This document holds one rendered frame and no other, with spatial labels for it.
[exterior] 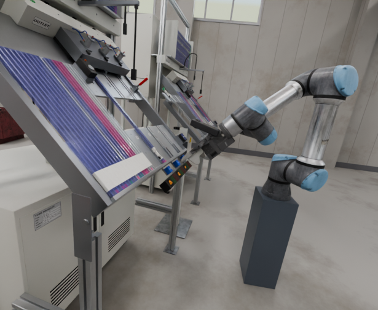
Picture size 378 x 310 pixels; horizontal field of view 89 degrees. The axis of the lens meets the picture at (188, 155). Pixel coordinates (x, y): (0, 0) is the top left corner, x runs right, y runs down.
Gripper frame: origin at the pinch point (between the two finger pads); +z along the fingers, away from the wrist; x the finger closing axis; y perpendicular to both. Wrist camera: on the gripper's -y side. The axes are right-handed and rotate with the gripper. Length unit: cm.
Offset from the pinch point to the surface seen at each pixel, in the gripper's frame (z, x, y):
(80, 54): 5, -6, -57
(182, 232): 62, 54, 45
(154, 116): 10.7, 30.0, -29.0
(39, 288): 62, -34, 4
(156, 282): 63, 7, 45
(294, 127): -89, 395, 100
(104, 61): 4, 7, -56
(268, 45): -142, 381, -69
